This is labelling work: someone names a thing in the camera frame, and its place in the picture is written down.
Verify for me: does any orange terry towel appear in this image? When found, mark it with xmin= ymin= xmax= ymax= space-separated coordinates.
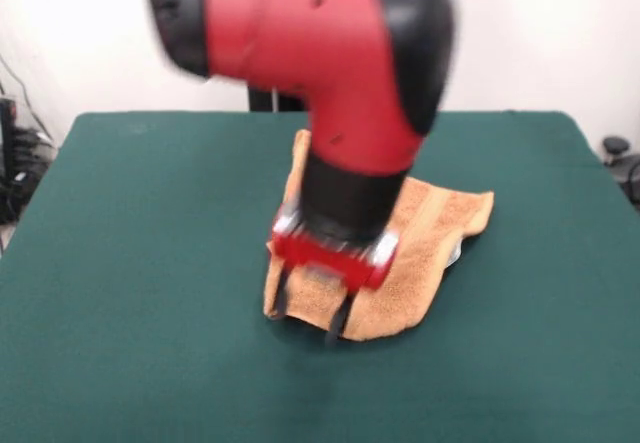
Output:
xmin=263 ymin=129 xmax=496 ymax=343

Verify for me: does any black round knob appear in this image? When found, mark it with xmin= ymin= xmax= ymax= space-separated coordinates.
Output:
xmin=602 ymin=136 xmax=632 ymax=165

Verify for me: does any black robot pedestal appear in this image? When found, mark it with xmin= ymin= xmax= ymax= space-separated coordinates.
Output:
xmin=248 ymin=85 xmax=309 ymax=113

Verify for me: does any black electronics box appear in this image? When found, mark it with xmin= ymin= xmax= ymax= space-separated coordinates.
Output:
xmin=0 ymin=96 xmax=19 ymax=224

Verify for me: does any black cable bundle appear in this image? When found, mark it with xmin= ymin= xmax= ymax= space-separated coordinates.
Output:
xmin=12 ymin=128 xmax=57 ymax=184

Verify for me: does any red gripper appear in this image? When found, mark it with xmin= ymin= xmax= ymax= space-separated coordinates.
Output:
xmin=270 ymin=201 xmax=401 ymax=348

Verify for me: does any dark green table cloth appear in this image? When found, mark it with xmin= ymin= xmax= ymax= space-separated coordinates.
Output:
xmin=0 ymin=110 xmax=640 ymax=443

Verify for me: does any grey wall cable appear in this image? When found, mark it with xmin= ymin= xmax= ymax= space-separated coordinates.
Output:
xmin=0 ymin=55 xmax=51 ymax=139

